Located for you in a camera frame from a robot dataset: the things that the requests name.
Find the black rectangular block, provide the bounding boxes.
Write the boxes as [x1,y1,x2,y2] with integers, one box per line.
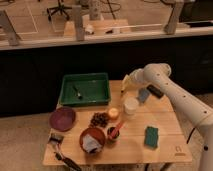
[147,85,163,98]

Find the green plastic tray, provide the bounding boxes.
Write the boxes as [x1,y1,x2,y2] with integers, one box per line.
[59,73,111,107]

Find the black handled brush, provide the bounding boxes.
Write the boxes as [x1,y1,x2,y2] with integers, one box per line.
[55,145,82,171]

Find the grey blue cloth piece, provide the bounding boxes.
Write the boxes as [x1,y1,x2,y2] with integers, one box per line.
[138,88,150,103]

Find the brown bowl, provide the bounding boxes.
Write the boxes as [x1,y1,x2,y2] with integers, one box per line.
[79,128,106,154]

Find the green sponge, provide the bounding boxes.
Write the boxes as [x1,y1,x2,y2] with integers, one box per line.
[144,126,158,148]

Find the white paper cup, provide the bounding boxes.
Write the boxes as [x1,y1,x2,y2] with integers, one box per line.
[123,97,139,115]

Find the grey metal clip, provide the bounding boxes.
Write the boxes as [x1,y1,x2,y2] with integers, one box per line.
[49,133,64,144]

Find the red marker in cup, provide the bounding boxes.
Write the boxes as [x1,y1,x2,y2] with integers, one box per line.
[110,121,124,138]

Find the black cable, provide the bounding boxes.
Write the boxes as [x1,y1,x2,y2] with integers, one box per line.
[186,126,196,145]

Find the wooden folding table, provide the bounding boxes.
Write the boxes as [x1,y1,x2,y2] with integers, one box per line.
[42,79,193,167]

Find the dark cup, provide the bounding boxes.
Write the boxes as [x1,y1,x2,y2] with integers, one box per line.
[107,127,120,142]

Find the orange fruit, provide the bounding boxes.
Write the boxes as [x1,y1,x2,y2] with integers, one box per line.
[108,108,119,120]

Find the small dark utensil in tray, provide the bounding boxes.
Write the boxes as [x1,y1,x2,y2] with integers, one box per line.
[72,85,82,99]

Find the bunch of dark grapes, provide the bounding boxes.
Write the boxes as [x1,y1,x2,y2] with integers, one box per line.
[90,113,109,128]

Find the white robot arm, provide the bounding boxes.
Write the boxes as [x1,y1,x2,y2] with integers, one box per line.
[121,63,213,171]

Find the black office chair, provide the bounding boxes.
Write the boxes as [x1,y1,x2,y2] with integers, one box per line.
[46,0,71,21]

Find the yellow banana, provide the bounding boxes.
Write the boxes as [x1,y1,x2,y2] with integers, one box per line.
[121,75,130,93]

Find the crumpled grey cloth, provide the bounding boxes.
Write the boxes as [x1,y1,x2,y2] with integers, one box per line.
[82,134,102,154]

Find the purple plate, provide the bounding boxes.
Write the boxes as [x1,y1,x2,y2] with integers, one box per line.
[49,106,76,132]

